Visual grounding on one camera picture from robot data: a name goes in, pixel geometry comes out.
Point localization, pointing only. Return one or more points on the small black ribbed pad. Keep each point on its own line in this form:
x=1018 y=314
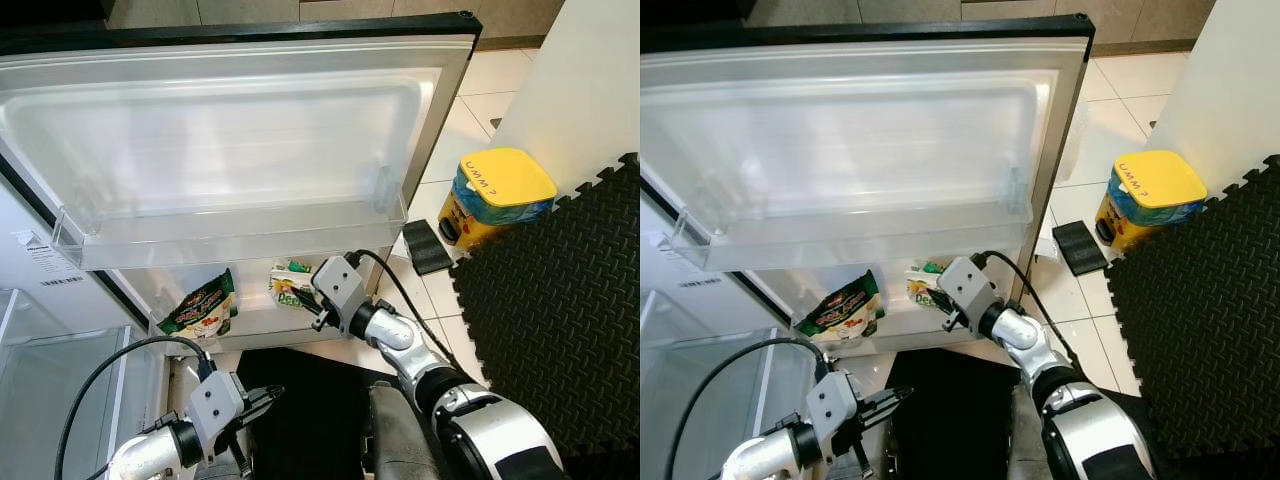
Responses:
x=428 y=248
x=1080 y=248

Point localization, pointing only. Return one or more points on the Peel Fresh juice carton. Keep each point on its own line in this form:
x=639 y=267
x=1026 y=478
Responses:
x=925 y=288
x=292 y=288

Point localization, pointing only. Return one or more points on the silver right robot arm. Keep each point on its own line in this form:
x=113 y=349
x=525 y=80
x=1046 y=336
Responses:
x=450 y=400
x=1080 y=410

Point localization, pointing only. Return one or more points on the yellow lidded tub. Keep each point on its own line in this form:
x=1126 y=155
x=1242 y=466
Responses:
x=500 y=190
x=1155 y=190

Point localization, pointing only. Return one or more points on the glass fridge shelf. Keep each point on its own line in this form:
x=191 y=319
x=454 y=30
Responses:
x=720 y=400
x=70 y=400

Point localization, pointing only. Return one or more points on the clear fridge door shelf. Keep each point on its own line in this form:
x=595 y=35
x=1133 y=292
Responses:
x=890 y=322
x=230 y=230
x=860 y=232
x=255 y=318

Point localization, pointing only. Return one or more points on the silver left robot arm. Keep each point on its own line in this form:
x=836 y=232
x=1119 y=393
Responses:
x=150 y=455
x=765 y=458

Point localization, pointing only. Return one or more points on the black floor mat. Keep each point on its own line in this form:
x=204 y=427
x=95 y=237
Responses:
x=950 y=410
x=310 y=410

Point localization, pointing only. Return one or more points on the black foam puzzle mat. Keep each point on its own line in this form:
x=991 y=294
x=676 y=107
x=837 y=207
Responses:
x=550 y=320
x=1200 y=320

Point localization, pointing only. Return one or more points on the silver fridge door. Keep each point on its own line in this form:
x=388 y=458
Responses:
x=860 y=130
x=230 y=130

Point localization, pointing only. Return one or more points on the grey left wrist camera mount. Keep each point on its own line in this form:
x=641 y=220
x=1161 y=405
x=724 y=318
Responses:
x=835 y=410
x=215 y=410

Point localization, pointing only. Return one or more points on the green white food packet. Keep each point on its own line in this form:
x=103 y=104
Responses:
x=200 y=308
x=842 y=310

